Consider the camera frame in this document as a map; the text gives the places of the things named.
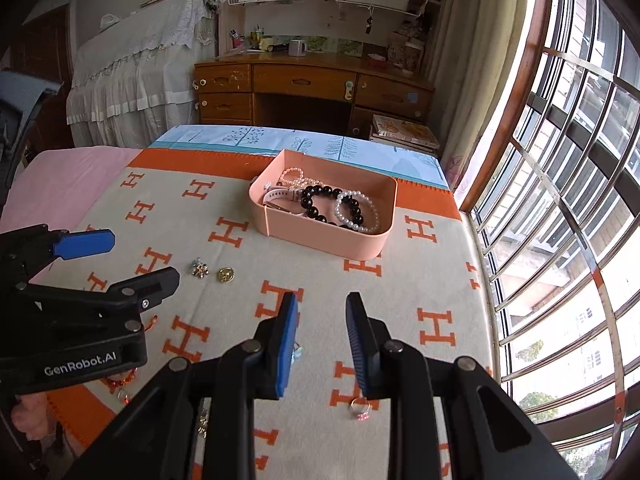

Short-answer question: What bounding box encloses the red bead bracelet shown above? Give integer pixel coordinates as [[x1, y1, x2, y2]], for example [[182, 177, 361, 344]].
[[102, 314, 159, 389]]

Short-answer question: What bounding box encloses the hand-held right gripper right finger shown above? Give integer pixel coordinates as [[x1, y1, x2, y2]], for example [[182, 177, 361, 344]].
[[345, 291, 581, 480]]

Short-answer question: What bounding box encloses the orange patterned blanket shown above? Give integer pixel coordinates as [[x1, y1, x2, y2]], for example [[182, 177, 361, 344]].
[[45, 147, 502, 480]]

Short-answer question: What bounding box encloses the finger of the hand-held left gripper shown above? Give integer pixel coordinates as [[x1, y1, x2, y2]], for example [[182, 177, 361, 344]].
[[17, 266, 181, 328], [0, 226, 117, 288]]

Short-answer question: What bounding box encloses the small white pearl bracelet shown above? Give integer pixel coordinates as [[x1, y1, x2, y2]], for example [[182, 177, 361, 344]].
[[279, 166, 321, 189]]

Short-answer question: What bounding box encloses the black bead bracelet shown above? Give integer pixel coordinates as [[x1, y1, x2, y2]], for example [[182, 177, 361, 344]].
[[299, 185, 364, 227]]

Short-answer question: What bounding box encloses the patterned jar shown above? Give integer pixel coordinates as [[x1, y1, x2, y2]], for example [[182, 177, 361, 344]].
[[402, 40, 426, 74]]

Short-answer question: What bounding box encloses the person's left hand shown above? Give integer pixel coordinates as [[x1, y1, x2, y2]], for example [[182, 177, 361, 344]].
[[9, 391, 57, 442]]

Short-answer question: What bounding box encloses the grey plastic object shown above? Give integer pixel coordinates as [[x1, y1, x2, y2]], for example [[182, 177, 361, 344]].
[[0, 69, 64, 173]]

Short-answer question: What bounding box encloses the stack of picture books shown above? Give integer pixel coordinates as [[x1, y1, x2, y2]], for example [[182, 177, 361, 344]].
[[368, 114, 441, 154]]

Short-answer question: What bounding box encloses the white wrist watch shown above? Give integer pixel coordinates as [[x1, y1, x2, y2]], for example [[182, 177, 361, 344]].
[[263, 186, 302, 214]]

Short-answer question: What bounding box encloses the pink plastic box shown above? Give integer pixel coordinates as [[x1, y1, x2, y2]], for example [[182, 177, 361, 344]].
[[248, 148, 399, 262]]

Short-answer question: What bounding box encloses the metal window grille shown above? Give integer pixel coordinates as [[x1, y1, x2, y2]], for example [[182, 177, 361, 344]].
[[457, 0, 640, 480]]

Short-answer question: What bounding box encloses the blue printed bed sheet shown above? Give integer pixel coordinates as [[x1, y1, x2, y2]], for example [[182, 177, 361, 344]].
[[149, 124, 451, 191]]

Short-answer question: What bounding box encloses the dark wooden door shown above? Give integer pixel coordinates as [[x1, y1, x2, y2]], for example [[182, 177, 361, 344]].
[[9, 4, 77, 162]]

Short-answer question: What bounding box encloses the beige curtain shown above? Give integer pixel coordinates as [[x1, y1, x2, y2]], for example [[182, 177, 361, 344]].
[[421, 0, 532, 192]]

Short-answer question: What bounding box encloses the wooden bookshelf hutch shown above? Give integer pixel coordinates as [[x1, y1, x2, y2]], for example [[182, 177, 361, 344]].
[[215, 0, 452, 62]]

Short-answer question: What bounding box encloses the wooden desk with drawers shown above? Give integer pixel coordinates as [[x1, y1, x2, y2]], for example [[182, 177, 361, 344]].
[[192, 51, 436, 137]]

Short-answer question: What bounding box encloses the pink bed sheet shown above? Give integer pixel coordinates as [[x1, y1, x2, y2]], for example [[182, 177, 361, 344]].
[[0, 146, 144, 287]]

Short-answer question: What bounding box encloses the large white pearl bracelet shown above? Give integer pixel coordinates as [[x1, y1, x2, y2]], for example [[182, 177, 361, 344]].
[[334, 189, 382, 235]]

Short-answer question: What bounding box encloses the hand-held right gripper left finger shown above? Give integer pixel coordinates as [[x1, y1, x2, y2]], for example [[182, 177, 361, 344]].
[[62, 291, 301, 480]]

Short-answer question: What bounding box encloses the white lace cover cloth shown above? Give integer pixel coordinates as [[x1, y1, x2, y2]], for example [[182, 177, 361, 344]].
[[66, 0, 222, 149]]

